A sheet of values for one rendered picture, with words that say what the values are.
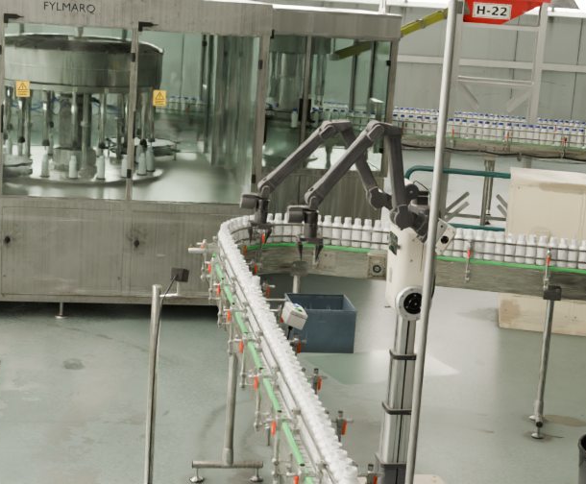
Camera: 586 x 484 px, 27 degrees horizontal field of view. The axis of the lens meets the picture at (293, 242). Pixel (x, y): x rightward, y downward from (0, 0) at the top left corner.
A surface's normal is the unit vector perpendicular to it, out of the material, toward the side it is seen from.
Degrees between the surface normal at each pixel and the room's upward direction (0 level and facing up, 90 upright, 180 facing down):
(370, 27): 90
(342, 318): 90
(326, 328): 90
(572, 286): 90
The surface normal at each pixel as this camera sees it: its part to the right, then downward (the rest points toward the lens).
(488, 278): -0.15, 0.19
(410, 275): 0.15, 0.40
